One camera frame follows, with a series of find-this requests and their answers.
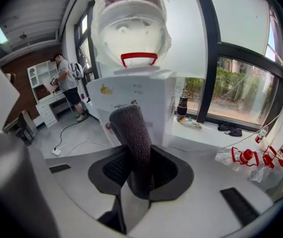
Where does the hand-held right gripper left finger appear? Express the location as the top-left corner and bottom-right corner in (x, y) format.
(28, 144), (133, 233)

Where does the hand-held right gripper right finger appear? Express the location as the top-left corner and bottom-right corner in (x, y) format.
(126, 144), (283, 238)

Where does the grey wiping cloth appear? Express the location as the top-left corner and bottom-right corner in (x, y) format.
(109, 104), (156, 200)

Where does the white water dispenser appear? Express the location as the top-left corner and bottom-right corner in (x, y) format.
(86, 69), (178, 149)

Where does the large clear water jug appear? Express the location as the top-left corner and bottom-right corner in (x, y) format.
(91, 0), (172, 68)

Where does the black cloth bundle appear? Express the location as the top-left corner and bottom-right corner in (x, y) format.
(217, 122), (243, 137)

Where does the clear plastic bag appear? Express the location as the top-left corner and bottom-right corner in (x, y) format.
(179, 117), (203, 129)

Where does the small bottle with red label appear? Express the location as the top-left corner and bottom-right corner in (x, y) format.
(255, 128), (268, 144)

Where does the white hutch cabinet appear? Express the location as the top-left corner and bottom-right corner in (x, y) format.
(27, 60), (74, 128)

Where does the black thermos bottle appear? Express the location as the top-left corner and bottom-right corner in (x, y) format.
(176, 95), (189, 122)

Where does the long white cable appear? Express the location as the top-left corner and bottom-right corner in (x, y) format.
(63, 139), (113, 158)

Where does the black power cable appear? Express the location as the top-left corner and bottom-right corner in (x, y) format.
(54, 121), (80, 150)

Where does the thin white cord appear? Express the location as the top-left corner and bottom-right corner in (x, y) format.
(218, 90), (283, 150)

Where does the black window frame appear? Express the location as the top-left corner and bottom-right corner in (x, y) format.
(73, 0), (283, 133)

